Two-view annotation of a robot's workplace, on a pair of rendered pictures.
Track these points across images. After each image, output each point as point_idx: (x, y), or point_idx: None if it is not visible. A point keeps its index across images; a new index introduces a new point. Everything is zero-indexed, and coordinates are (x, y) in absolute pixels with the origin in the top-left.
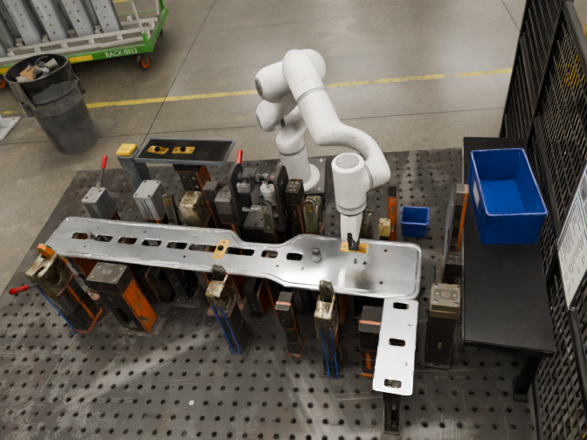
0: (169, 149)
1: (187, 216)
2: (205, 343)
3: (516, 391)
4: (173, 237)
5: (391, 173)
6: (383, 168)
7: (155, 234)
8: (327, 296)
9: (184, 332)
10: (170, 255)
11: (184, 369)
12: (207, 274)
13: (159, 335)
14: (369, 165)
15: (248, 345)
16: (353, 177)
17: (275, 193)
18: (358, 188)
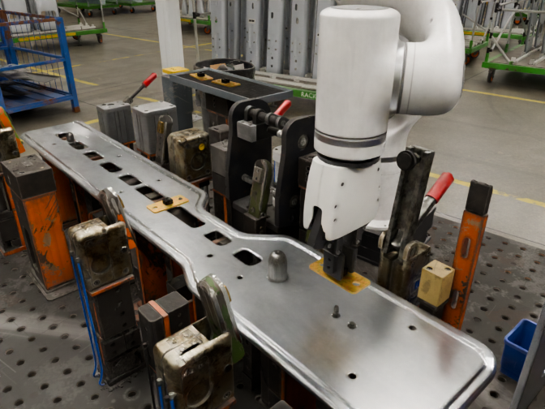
0: (213, 79)
1: (172, 155)
2: (84, 342)
3: None
4: (137, 171)
5: (538, 278)
6: (442, 59)
7: (125, 162)
8: (216, 328)
9: (81, 313)
10: (109, 184)
11: (27, 357)
12: (139, 238)
13: (54, 300)
14: (412, 44)
15: (126, 380)
16: (349, 35)
17: (281, 150)
18: (358, 79)
